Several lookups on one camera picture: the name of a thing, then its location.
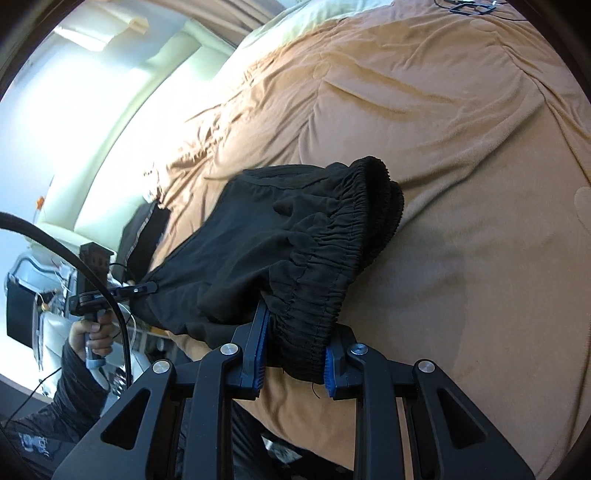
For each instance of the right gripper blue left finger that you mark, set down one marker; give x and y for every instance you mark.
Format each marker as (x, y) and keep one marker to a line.
(168, 407)

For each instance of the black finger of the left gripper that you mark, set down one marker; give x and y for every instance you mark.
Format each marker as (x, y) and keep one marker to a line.
(128, 292)

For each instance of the hanging white shirt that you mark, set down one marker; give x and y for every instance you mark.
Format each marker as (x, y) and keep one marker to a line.
(94, 24)

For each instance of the black pants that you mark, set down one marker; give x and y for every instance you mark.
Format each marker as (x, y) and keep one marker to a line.
(291, 237)

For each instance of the person left forearm dark sleeve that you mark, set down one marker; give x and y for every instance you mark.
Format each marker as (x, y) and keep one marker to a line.
(33, 446)

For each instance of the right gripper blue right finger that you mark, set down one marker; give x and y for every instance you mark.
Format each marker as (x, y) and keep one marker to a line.
(414, 420)

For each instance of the person left hand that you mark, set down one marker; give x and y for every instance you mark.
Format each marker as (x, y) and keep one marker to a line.
(95, 336)

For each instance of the cream upholstered headboard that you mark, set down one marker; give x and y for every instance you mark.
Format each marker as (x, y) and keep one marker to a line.
(104, 177)

